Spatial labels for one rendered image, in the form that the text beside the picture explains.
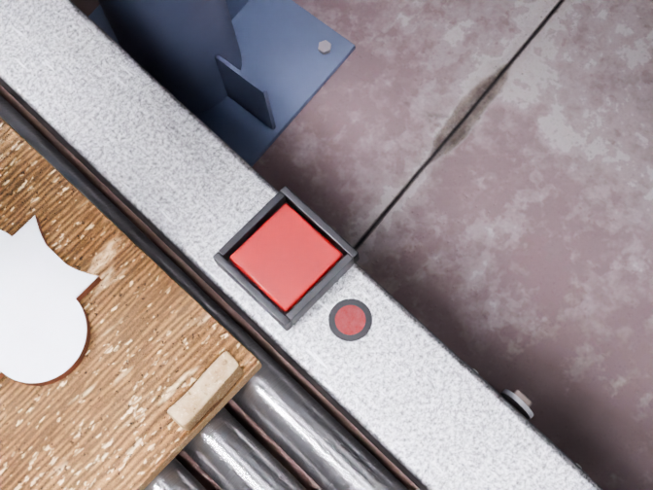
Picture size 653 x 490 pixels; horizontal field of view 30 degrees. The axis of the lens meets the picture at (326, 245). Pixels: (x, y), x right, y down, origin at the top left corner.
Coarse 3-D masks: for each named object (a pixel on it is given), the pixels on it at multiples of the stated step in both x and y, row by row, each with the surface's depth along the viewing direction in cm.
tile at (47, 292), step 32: (32, 224) 89; (0, 256) 88; (32, 256) 88; (0, 288) 87; (32, 288) 87; (64, 288) 87; (0, 320) 87; (32, 320) 87; (64, 320) 86; (0, 352) 86; (32, 352) 86; (64, 352) 86; (32, 384) 86
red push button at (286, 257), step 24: (288, 216) 90; (264, 240) 89; (288, 240) 89; (312, 240) 89; (240, 264) 89; (264, 264) 89; (288, 264) 89; (312, 264) 88; (264, 288) 88; (288, 288) 88
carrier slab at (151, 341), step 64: (0, 128) 92; (0, 192) 91; (64, 192) 91; (64, 256) 89; (128, 256) 89; (128, 320) 87; (192, 320) 87; (0, 384) 87; (64, 384) 86; (128, 384) 86; (192, 384) 86; (0, 448) 85; (64, 448) 85; (128, 448) 85
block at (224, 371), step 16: (224, 352) 84; (208, 368) 83; (224, 368) 83; (240, 368) 84; (208, 384) 83; (224, 384) 84; (192, 400) 83; (208, 400) 83; (176, 416) 82; (192, 416) 82
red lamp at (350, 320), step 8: (344, 312) 89; (352, 312) 89; (360, 312) 89; (336, 320) 88; (344, 320) 88; (352, 320) 88; (360, 320) 88; (344, 328) 88; (352, 328) 88; (360, 328) 88
